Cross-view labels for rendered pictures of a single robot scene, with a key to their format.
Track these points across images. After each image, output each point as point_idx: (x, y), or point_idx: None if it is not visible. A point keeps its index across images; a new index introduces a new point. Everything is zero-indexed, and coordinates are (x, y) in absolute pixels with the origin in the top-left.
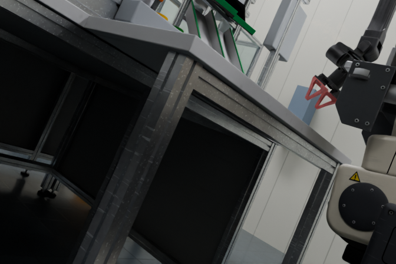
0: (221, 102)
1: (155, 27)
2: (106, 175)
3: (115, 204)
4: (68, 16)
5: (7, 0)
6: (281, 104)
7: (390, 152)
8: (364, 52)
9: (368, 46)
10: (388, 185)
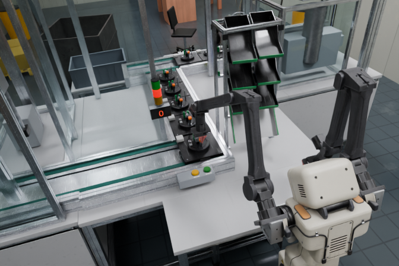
0: (203, 247)
1: (192, 183)
2: None
3: None
4: (155, 206)
5: (137, 213)
6: (238, 233)
7: (289, 262)
8: (324, 155)
9: (324, 152)
10: None
